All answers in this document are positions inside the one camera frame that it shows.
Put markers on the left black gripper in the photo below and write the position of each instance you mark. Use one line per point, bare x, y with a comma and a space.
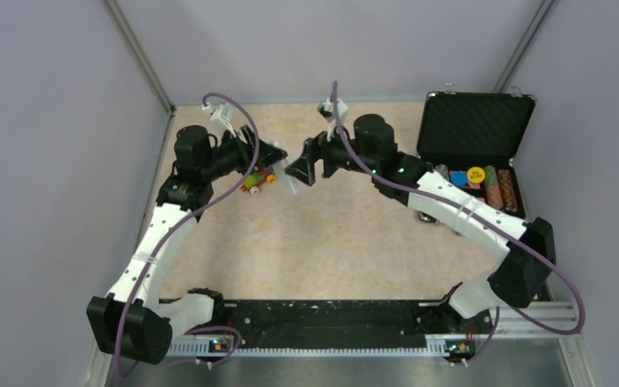
266, 156

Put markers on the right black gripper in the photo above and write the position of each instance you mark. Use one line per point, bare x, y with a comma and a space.
313, 150

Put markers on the white remote control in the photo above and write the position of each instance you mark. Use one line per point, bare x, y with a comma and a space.
288, 183

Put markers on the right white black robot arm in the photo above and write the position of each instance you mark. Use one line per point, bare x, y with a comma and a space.
523, 249

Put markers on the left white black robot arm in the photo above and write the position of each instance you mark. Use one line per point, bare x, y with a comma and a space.
131, 321

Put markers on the colourful toy brick car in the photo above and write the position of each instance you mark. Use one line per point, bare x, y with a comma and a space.
253, 181

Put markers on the blue round chip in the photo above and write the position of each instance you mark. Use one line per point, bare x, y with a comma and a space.
458, 178

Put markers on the black poker chip case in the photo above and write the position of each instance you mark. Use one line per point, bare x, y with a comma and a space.
464, 130

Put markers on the yellow dealer button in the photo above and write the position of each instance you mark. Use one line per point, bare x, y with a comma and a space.
476, 175

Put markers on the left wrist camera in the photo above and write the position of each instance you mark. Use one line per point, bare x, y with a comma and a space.
220, 118

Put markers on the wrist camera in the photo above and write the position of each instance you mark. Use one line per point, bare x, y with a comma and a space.
220, 118
334, 113

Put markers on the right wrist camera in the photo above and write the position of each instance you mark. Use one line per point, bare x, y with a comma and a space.
334, 113

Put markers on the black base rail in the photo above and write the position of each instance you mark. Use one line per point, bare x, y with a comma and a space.
371, 326

